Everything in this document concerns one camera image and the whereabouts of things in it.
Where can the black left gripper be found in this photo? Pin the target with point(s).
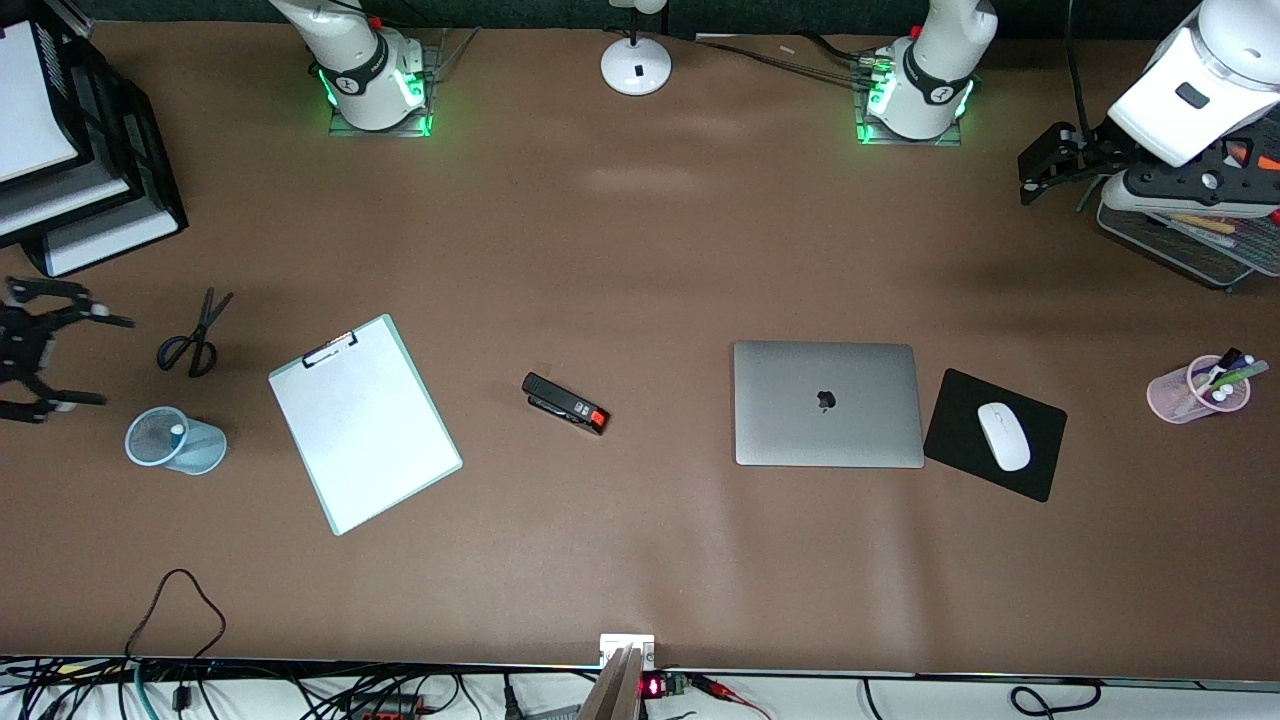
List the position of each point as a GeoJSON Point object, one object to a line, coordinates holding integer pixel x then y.
{"type": "Point", "coordinates": [1088, 153]}

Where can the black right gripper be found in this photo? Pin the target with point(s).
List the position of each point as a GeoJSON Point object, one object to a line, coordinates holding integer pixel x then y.
{"type": "Point", "coordinates": [18, 348]}

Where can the grey laptop with apple logo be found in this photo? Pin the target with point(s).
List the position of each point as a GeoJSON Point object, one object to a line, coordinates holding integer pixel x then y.
{"type": "Point", "coordinates": [800, 420]}

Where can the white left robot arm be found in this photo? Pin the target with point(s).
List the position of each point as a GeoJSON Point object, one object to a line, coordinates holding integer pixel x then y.
{"type": "Point", "coordinates": [930, 70]}

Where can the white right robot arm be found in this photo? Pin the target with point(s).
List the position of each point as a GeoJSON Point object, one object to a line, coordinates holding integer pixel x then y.
{"type": "Point", "coordinates": [360, 60]}

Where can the black purple marker pen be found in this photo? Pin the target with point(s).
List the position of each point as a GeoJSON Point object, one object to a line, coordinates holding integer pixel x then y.
{"type": "Point", "coordinates": [1228, 357]}

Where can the green marker pen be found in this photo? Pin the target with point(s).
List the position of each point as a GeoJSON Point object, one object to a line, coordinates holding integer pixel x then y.
{"type": "Point", "coordinates": [1245, 374]}

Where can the dark mesh desk tray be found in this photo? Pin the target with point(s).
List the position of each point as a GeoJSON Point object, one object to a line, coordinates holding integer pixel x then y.
{"type": "Point", "coordinates": [1180, 250]}

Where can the yellow pencil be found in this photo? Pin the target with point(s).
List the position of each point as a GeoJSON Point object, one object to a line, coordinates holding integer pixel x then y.
{"type": "Point", "coordinates": [1200, 222]}

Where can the light blue mesh pen cup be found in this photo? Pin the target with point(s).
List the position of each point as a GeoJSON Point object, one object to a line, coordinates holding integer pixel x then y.
{"type": "Point", "coordinates": [205, 450]}

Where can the black stacked document tray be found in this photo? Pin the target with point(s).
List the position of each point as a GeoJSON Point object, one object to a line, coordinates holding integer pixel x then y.
{"type": "Point", "coordinates": [150, 170]}

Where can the white paper stack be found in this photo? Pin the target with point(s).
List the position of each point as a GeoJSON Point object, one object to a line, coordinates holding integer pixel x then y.
{"type": "Point", "coordinates": [25, 110]}

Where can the pink mesh pen cup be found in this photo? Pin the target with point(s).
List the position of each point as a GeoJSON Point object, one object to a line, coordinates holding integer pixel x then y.
{"type": "Point", "coordinates": [1170, 395]}

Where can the white computer mouse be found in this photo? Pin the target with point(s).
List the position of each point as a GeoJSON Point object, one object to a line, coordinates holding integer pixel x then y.
{"type": "Point", "coordinates": [1003, 435]}

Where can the teal clipboard with metal clip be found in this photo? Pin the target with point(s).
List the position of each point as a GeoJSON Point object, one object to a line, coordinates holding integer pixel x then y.
{"type": "Point", "coordinates": [330, 350]}

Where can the black mouse pad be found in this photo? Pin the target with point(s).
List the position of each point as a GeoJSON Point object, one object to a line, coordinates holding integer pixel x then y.
{"type": "Point", "coordinates": [950, 440]}

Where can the white paper sheet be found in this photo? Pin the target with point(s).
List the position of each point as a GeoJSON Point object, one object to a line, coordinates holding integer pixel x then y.
{"type": "Point", "coordinates": [360, 430]}

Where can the white round-base stand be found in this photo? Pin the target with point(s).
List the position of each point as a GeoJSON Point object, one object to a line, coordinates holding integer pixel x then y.
{"type": "Point", "coordinates": [636, 68]}

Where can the black orange usb hub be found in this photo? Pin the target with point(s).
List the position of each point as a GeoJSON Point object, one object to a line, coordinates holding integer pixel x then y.
{"type": "Point", "coordinates": [385, 710]}

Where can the black stapler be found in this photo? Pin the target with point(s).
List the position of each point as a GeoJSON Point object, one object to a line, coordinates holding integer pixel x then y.
{"type": "Point", "coordinates": [560, 400]}

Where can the small board with red display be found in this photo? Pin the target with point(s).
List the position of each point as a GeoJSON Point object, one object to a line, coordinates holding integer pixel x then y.
{"type": "Point", "coordinates": [655, 687]}

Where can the white post bracket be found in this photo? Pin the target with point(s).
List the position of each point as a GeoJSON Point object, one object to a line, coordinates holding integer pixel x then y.
{"type": "Point", "coordinates": [610, 642]}

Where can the aluminium profile post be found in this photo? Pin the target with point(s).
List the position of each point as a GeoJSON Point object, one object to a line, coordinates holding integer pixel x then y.
{"type": "Point", "coordinates": [612, 695]}

